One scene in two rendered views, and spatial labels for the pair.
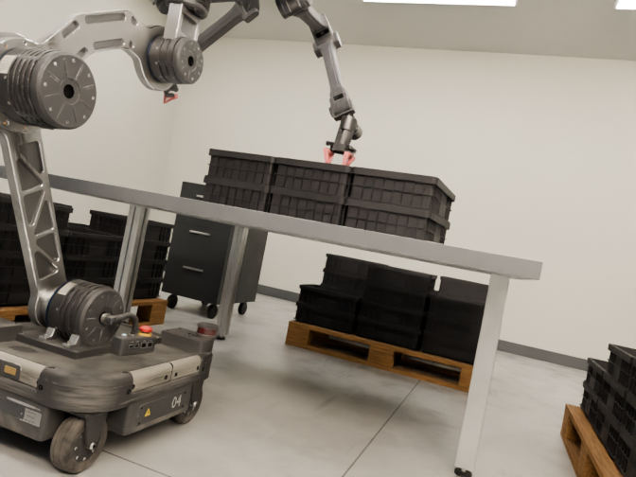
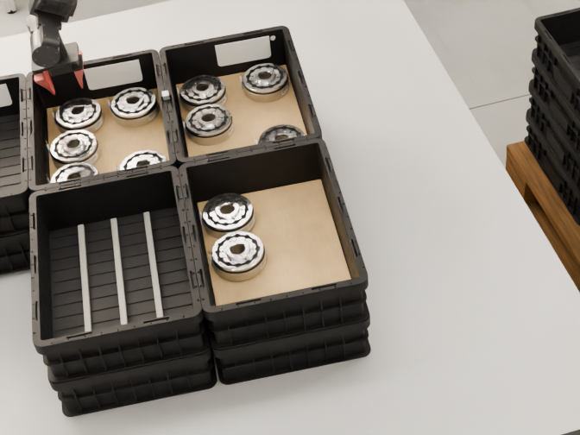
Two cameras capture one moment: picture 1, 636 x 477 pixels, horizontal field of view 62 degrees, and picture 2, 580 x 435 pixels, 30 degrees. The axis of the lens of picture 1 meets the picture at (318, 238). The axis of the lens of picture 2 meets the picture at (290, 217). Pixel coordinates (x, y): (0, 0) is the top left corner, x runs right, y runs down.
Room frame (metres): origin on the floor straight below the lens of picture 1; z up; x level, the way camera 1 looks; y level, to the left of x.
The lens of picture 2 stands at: (3.81, -0.55, 2.39)
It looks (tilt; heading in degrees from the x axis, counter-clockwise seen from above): 46 degrees down; 151
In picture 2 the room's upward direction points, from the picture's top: 7 degrees counter-clockwise
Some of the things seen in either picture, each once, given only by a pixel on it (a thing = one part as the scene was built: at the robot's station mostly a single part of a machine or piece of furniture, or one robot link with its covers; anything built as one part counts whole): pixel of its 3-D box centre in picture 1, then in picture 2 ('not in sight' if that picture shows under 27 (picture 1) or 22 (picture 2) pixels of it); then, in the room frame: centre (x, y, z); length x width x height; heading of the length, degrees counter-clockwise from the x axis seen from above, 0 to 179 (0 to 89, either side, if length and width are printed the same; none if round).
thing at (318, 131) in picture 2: (265, 166); (236, 93); (2.18, 0.27, 0.92); 0.40 x 0.30 x 0.02; 157
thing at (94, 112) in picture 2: not in sight; (78, 112); (1.93, -0.01, 0.86); 0.10 x 0.10 x 0.01
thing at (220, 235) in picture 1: (218, 251); not in sight; (3.93, 0.70, 0.45); 0.62 x 0.45 x 0.90; 161
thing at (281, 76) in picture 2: not in sight; (265, 78); (2.10, 0.38, 0.86); 0.10 x 0.10 x 0.01
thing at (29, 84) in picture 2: (331, 175); (98, 119); (2.06, -0.01, 0.92); 0.40 x 0.30 x 0.02; 157
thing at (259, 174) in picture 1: (262, 178); (239, 111); (2.18, 0.27, 0.87); 0.40 x 0.30 x 0.11; 157
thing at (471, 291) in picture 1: (466, 315); not in sight; (3.53, -1.06, 0.37); 0.40 x 0.30 x 0.45; 71
